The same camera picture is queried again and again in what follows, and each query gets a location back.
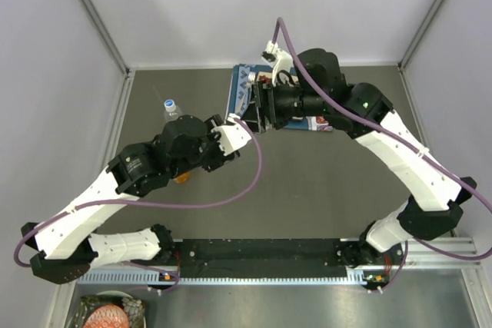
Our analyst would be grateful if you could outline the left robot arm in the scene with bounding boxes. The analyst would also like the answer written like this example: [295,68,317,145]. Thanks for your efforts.
[22,114,251,284]

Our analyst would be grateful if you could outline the blue white bottle cap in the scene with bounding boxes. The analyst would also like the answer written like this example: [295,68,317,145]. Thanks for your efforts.
[164,99,176,111]

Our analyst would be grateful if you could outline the clear plastic bottle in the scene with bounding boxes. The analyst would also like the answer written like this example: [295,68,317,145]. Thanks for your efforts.
[163,99,183,122]

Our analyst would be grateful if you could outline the silver fork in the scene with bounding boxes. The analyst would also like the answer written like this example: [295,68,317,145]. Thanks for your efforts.
[234,72,256,114]

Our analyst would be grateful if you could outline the aluminium frame rail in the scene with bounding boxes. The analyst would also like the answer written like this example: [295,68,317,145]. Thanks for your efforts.
[57,237,492,271]

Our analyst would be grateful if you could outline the orange juice bottle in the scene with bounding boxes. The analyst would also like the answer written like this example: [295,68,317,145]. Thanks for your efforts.
[174,172,191,184]

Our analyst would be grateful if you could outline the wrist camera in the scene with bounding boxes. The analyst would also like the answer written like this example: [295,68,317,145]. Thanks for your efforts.
[261,40,294,86]
[211,113,252,156]

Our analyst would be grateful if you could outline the stacked patterned bowls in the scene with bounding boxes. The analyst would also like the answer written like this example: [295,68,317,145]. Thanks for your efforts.
[67,290,147,328]

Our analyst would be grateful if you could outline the blue patterned placemat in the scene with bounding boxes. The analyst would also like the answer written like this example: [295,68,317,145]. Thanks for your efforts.
[226,64,334,132]

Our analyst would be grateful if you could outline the grey cable duct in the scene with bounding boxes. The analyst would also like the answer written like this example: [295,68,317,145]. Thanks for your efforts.
[76,267,376,287]

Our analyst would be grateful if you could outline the square floral plate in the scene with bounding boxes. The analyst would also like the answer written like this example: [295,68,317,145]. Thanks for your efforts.
[257,71,272,84]

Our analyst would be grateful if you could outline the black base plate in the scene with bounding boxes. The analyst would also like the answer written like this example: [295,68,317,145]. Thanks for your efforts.
[129,237,404,279]

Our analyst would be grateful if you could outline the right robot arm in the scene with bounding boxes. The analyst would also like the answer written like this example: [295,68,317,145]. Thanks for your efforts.
[234,45,477,267]

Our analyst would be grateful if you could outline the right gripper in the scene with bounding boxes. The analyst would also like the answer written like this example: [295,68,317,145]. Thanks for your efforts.
[240,76,327,134]

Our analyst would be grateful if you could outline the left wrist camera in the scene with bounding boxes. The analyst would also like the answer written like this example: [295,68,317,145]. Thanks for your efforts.
[211,113,252,156]

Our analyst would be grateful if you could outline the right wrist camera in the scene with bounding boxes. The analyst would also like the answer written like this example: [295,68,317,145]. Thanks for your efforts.
[261,40,294,86]

